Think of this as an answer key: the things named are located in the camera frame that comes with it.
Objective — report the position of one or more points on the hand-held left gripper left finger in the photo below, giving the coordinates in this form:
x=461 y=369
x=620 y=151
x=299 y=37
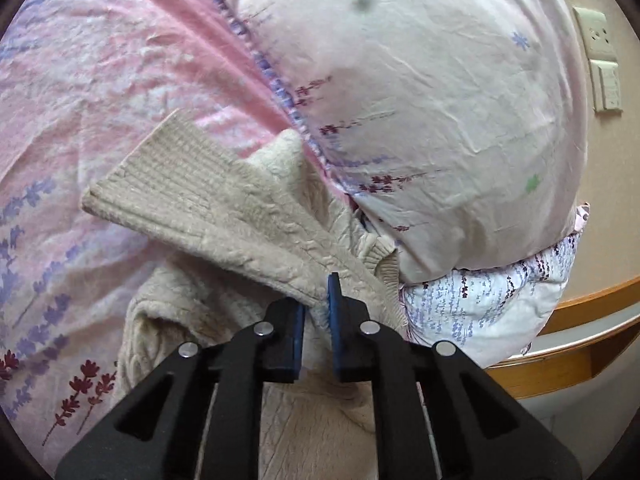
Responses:
x=298 y=337

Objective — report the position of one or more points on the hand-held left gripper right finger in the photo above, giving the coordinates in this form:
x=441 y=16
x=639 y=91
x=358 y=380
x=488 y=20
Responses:
x=334 y=330

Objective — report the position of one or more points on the white lavender-print pillow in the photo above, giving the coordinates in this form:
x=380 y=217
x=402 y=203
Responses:
x=490 y=305

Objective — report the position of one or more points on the pale pink floral pillow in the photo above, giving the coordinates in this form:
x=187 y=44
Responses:
x=425 y=120

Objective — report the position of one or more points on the wooden headboard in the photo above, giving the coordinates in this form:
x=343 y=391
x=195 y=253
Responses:
x=575 y=340

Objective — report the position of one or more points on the pink lavender-print bed sheet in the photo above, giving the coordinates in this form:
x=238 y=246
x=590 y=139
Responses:
x=100 y=125

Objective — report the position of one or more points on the white wall switch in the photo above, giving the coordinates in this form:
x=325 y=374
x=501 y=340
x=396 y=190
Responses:
x=607 y=85

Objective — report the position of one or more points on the white wall socket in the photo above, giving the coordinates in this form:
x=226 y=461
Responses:
x=596 y=31

